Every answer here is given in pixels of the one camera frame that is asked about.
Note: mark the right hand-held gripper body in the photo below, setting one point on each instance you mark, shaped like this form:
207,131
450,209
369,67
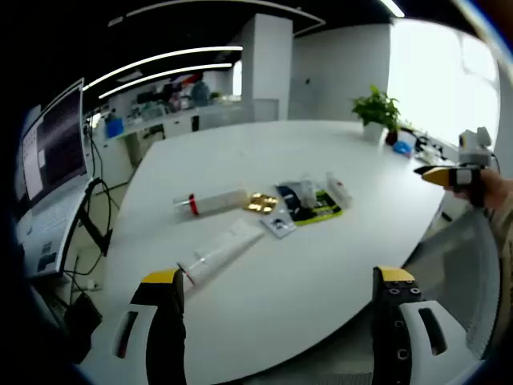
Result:
475,150

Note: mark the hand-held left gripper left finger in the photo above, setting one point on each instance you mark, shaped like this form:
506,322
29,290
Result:
164,329

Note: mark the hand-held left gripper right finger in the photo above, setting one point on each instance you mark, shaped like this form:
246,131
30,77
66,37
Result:
394,333

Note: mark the white skincare tube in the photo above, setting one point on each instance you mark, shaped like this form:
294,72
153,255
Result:
228,244

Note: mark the green black skincare sachet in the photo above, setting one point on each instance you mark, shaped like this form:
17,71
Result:
320,214

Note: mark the red collared white pump bottle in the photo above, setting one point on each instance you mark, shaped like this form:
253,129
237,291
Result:
220,199

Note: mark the small clear skincare sachet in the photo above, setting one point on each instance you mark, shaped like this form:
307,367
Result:
277,225

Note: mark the gold foil skincare sachet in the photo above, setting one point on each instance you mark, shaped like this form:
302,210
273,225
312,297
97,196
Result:
259,202

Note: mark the blue storage bin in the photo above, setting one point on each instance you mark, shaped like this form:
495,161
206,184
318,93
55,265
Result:
114,128

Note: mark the person's right hand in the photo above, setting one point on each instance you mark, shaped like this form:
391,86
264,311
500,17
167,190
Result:
491,188

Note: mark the blue plastic object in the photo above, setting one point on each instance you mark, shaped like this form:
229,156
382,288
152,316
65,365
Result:
402,147

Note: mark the dark red pot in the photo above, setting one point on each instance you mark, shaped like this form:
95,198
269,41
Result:
391,137

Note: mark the green potted plant white pot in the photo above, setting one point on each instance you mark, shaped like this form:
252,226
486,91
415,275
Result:
376,108

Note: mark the grey office chair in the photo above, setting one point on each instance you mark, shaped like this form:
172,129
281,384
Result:
461,256

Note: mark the black bag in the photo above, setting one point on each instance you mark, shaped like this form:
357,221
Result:
82,321

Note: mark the black laptop stand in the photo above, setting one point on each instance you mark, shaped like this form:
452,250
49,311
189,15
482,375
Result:
95,234

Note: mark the ceiling light strip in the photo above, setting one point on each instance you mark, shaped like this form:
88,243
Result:
168,73
160,58

